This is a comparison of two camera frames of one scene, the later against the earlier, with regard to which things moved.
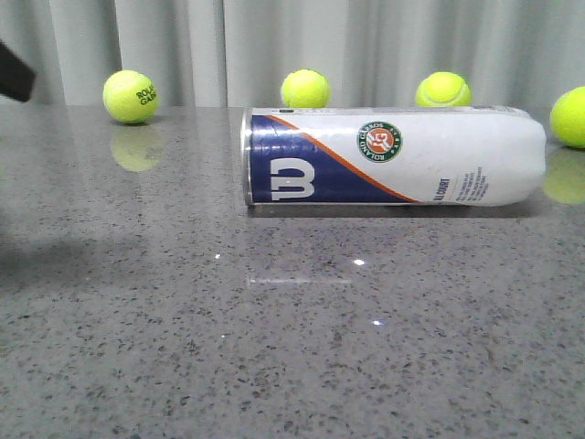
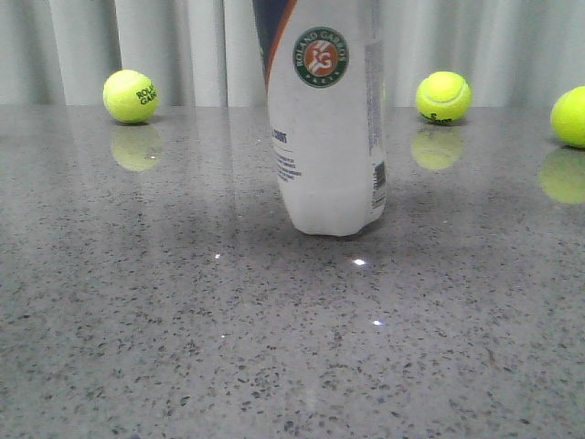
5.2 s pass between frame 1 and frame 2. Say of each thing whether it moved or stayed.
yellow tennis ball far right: stayed
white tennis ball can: moved
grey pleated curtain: stayed
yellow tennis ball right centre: stayed
